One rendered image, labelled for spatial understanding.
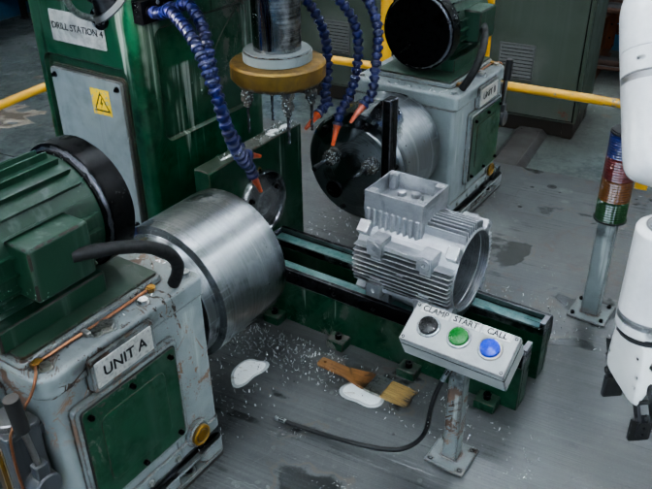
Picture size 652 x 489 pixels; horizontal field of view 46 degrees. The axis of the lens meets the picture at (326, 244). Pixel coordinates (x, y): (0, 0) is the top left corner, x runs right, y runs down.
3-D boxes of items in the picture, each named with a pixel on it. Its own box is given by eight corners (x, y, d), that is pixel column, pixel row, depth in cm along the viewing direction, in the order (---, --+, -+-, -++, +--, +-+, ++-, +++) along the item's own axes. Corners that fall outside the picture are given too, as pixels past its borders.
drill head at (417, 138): (288, 216, 176) (284, 114, 164) (378, 154, 206) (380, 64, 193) (382, 246, 164) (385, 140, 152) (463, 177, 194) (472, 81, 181)
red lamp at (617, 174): (598, 179, 145) (602, 157, 143) (606, 168, 150) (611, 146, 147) (630, 186, 143) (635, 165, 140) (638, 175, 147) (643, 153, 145)
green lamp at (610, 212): (590, 220, 150) (594, 200, 148) (599, 208, 154) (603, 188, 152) (621, 228, 147) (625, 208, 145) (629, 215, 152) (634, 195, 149)
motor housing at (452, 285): (349, 304, 146) (350, 216, 136) (399, 259, 159) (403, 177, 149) (444, 339, 136) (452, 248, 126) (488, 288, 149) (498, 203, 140)
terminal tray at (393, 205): (362, 225, 141) (363, 190, 137) (391, 202, 148) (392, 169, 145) (420, 243, 135) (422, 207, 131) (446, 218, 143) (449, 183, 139)
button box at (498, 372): (403, 352, 120) (397, 337, 116) (423, 315, 123) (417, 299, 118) (505, 393, 112) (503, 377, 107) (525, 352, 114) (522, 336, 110)
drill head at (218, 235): (58, 376, 129) (27, 250, 116) (203, 277, 155) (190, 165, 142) (166, 435, 117) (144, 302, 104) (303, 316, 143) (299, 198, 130)
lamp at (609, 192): (594, 200, 148) (598, 179, 145) (603, 188, 152) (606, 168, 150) (625, 208, 145) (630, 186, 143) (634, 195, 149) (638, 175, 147)
